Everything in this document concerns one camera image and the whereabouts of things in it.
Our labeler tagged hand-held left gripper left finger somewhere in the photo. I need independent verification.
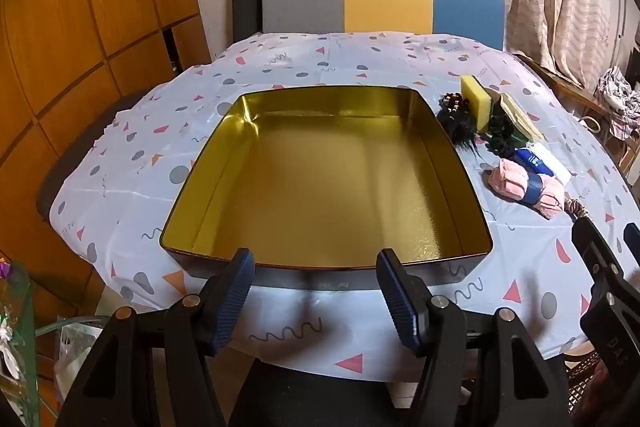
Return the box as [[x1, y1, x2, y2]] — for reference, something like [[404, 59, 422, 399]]
[[57, 248, 256, 427]]

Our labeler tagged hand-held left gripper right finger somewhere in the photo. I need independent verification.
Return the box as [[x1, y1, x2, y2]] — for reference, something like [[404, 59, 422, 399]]
[[376, 248, 571, 427]]

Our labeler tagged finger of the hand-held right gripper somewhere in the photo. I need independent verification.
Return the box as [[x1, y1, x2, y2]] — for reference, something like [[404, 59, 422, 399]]
[[623, 223, 640, 260], [571, 217, 626, 293]]

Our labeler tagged pink satin scrunchie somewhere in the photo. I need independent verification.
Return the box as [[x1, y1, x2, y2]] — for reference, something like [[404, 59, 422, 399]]
[[565, 198, 598, 223]]

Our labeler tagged white soap bar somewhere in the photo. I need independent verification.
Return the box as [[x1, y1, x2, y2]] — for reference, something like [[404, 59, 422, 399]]
[[530, 142, 571, 185]]

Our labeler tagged blue tissue packet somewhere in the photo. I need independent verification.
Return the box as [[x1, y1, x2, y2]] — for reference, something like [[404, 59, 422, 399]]
[[514, 148, 553, 180]]

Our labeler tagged pink towel blue band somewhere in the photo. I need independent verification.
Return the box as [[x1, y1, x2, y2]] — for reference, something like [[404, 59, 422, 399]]
[[487, 158, 566, 220]]

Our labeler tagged gold metal tin box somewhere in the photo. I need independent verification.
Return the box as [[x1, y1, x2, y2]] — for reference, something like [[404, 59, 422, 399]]
[[159, 88, 493, 294]]

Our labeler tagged beige cloth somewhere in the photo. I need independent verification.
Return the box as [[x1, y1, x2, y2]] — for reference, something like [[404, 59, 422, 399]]
[[497, 93, 546, 142]]

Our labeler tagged dark green scrunchie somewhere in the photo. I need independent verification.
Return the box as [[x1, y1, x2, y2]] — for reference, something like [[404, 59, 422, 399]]
[[489, 104, 531, 142]]

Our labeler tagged black wig with coloured beads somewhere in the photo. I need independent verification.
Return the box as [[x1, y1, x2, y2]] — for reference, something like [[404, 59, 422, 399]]
[[436, 91, 483, 158]]

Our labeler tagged yellow green sponge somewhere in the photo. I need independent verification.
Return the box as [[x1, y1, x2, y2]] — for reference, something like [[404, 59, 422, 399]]
[[460, 75, 493, 132]]

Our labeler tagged rattan chair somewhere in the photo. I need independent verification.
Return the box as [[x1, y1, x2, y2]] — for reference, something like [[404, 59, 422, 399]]
[[564, 349, 601, 390]]

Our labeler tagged pile of printed clothes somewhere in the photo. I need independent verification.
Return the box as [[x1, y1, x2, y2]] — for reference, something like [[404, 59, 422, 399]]
[[594, 66, 640, 140]]

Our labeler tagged white plastic bag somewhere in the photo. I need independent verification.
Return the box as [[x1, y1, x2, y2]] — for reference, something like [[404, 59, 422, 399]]
[[52, 322, 108, 400]]

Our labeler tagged glass side table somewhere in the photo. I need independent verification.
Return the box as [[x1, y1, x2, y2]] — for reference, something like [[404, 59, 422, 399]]
[[0, 257, 38, 427]]

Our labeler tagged patterned white tablecloth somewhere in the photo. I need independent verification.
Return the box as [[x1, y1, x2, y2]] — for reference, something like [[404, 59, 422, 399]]
[[50, 32, 640, 383]]

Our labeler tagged orange wooden wardrobe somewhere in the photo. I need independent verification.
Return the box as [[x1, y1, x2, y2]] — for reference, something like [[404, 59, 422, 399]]
[[0, 0, 213, 308]]

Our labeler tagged brown wooden furniture frame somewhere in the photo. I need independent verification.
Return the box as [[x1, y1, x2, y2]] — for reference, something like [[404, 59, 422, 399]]
[[515, 52, 640, 188]]

